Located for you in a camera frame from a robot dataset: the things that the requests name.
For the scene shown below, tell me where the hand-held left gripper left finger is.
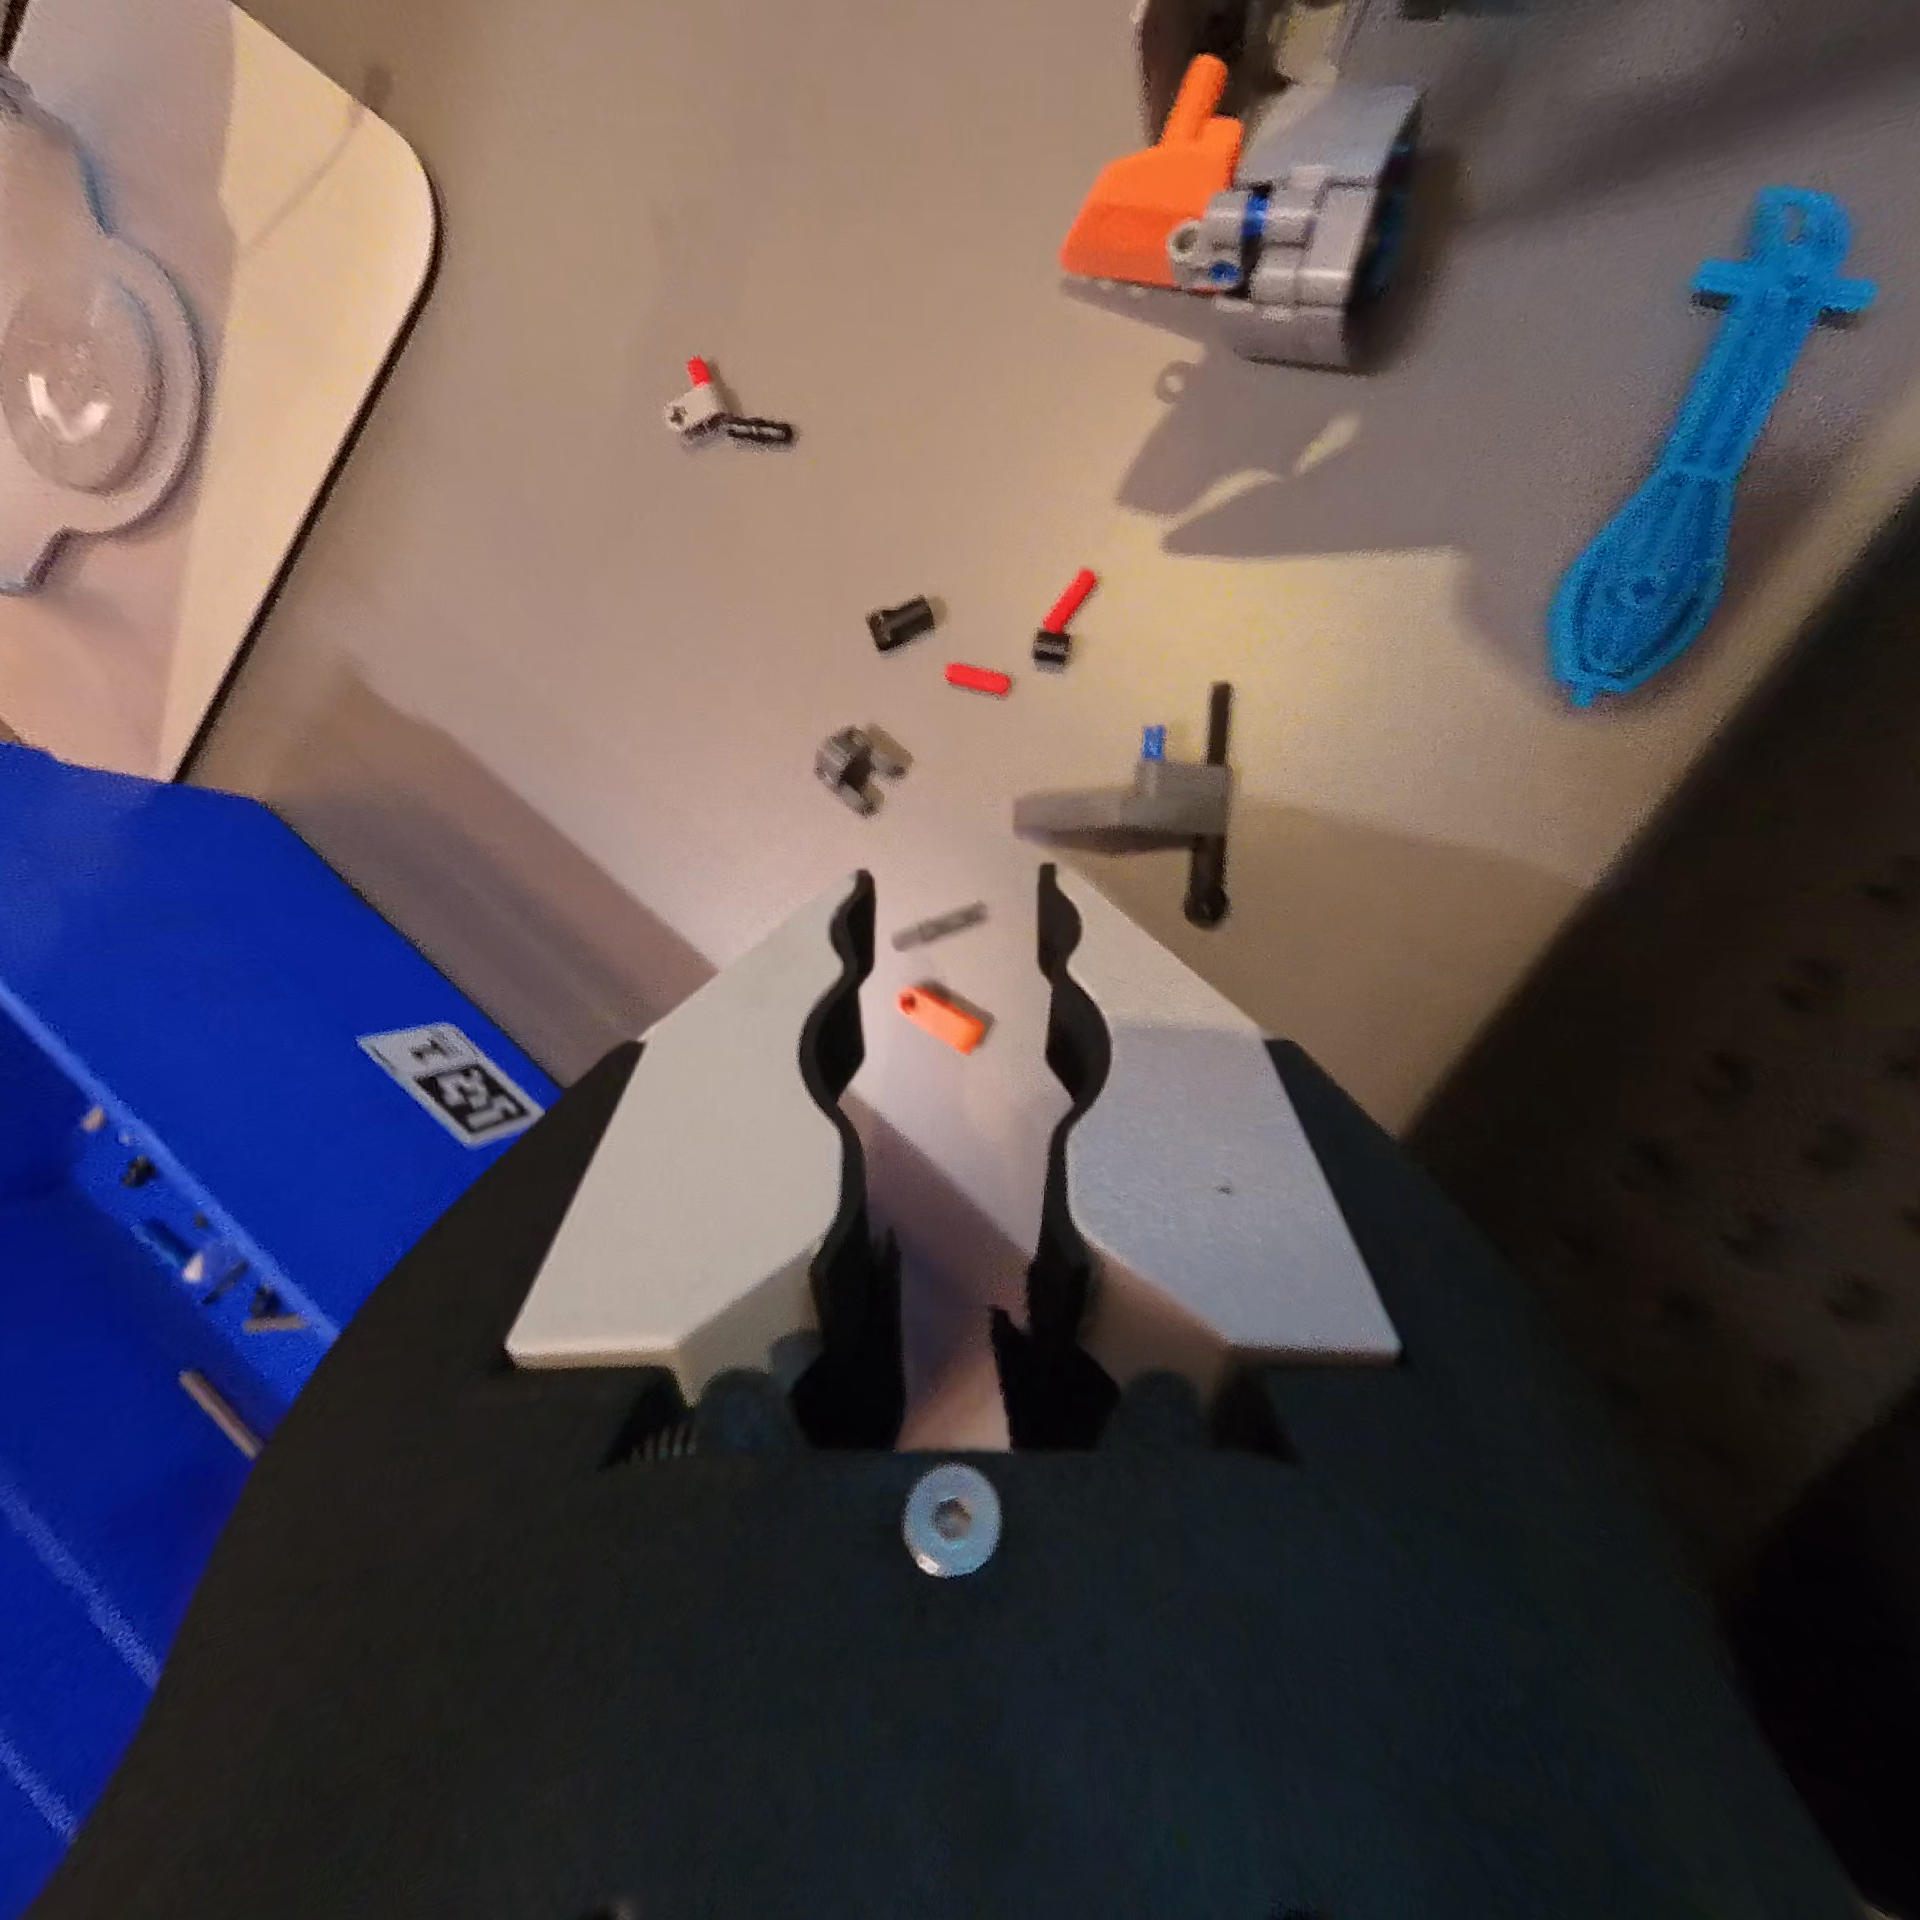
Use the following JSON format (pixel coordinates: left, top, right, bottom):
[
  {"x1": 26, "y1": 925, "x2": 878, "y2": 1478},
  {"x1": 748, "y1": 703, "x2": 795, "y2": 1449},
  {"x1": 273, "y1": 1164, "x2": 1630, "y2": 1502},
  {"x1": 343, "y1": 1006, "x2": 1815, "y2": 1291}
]
[{"x1": 506, "y1": 870, "x2": 878, "y2": 1449}]

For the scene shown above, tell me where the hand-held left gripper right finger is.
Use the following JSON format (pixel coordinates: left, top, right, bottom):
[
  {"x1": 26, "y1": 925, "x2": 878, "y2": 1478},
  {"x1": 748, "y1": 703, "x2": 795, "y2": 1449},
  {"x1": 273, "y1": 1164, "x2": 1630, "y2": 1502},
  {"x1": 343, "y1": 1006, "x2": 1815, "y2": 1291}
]
[{"x1": 1013, "y1": 862, "x2": 1407, "y2": 1449}]

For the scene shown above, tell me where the grey bent toy beam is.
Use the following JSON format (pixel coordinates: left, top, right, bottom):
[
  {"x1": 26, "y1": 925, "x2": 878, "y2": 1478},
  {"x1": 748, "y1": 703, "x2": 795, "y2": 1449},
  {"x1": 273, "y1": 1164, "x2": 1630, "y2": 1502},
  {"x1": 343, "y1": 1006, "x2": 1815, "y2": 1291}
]
[{"x1": 1013, "y1": 757, "x2": 1239, "y2": 855}]

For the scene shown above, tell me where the dark grey toy connector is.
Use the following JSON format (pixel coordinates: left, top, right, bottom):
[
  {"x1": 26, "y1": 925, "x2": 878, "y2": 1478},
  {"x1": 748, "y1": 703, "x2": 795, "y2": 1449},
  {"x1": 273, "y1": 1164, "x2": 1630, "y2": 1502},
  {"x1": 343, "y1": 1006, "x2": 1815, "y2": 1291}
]
[{"x1": 814, "y1": 722, "x2": 912, "y2": 821}]

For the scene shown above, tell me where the pile of grey toy parts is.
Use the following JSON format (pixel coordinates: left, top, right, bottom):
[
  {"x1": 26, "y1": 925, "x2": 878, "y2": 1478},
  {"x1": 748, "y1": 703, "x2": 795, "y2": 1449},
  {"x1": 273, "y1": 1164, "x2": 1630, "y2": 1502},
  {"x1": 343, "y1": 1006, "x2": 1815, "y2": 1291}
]
[{"x1": 76, "y1": 1101, "x2": 312, "y2": 1462}]

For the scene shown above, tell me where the blue plastic bin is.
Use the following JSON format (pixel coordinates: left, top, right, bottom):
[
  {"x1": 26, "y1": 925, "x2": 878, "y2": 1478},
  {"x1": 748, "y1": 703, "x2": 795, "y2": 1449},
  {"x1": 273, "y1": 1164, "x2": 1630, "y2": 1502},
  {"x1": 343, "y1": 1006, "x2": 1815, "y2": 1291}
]
[{"x1": 0, "y1": 741, "x2": 564, "y2": 1892}]

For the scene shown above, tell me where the black studded mat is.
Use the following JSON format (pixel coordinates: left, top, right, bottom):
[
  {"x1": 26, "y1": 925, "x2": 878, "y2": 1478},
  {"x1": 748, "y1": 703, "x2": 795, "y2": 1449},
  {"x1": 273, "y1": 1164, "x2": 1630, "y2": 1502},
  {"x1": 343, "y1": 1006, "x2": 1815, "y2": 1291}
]
[{"x1": 1402, "y1": 498, "x2": 1920, "y2": 1920}]

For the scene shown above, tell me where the white red black connector piece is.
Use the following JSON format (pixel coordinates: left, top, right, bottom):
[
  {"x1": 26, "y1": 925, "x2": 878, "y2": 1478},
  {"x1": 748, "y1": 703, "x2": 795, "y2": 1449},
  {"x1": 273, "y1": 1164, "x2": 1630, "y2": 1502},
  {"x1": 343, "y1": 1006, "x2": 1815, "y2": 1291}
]
[{"x1": 664, "y1": 356, "x2": 801, "y2": 452}]

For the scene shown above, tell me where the blue plastic toy tool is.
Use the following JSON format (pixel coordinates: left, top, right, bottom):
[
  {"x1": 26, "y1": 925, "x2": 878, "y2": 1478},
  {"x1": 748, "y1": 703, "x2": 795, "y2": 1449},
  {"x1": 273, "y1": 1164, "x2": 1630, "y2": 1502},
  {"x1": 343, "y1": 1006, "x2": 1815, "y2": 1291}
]
[{"x1": 1544, "y1": 186, "x2": 1882, "y2": 710}]

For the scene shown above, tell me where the white stand base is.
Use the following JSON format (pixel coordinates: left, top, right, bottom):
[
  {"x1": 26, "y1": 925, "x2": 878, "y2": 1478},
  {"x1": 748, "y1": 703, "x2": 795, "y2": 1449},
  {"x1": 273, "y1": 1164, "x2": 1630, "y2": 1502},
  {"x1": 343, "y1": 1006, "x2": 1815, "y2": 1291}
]
[{"x1": 0, "y1": 0, "x2": 442, "y2": 782}]

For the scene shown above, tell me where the grey orange toy robot head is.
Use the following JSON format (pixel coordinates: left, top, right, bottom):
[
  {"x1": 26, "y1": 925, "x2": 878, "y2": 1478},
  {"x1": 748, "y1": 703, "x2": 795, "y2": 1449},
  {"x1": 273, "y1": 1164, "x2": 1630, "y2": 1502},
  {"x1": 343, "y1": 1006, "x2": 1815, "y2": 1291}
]
[{"x1": 1058, "y1": 52, "x2": 1429, "y2": 368}]

